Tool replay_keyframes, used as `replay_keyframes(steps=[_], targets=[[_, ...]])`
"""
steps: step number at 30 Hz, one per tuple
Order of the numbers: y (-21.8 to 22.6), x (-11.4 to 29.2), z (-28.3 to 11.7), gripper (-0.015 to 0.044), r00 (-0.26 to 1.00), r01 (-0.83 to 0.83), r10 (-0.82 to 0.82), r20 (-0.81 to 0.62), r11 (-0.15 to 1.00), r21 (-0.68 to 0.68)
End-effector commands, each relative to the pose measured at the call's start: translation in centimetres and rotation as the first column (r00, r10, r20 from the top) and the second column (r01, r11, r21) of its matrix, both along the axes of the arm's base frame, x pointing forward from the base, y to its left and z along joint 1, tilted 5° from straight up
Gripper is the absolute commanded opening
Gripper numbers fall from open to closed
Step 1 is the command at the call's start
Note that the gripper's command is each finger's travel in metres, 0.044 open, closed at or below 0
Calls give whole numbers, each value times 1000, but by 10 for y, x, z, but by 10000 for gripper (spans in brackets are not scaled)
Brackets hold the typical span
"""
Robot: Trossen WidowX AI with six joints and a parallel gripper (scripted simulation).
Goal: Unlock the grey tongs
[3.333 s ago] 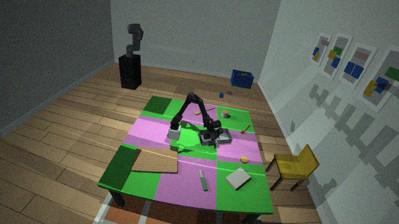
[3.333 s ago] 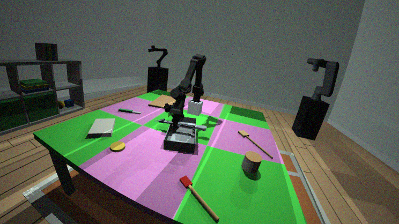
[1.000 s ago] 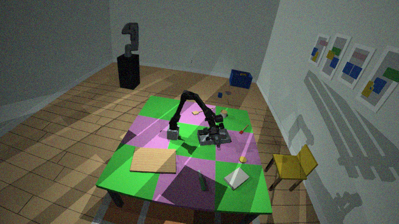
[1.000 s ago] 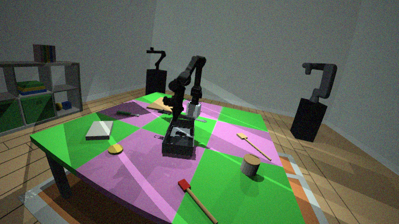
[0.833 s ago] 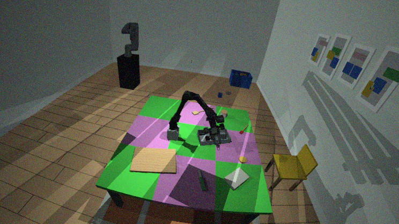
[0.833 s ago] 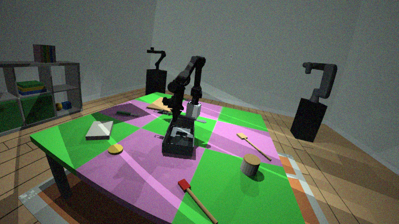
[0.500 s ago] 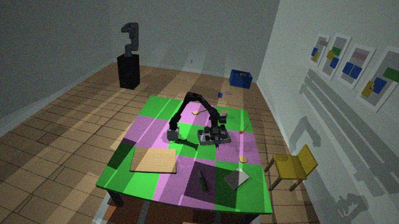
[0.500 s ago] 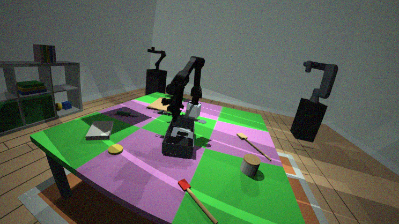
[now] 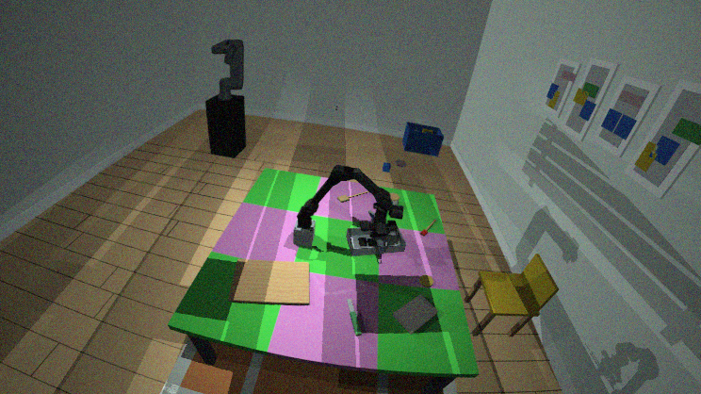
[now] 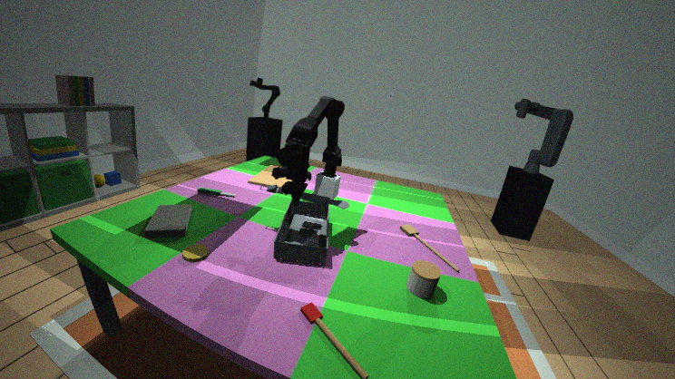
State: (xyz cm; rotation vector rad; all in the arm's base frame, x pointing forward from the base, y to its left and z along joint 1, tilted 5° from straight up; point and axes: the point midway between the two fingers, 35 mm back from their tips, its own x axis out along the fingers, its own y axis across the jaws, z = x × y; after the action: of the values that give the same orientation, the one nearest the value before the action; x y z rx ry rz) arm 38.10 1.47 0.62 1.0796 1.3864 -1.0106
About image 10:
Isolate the light wooden board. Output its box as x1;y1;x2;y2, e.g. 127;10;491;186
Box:
248;164;291;189

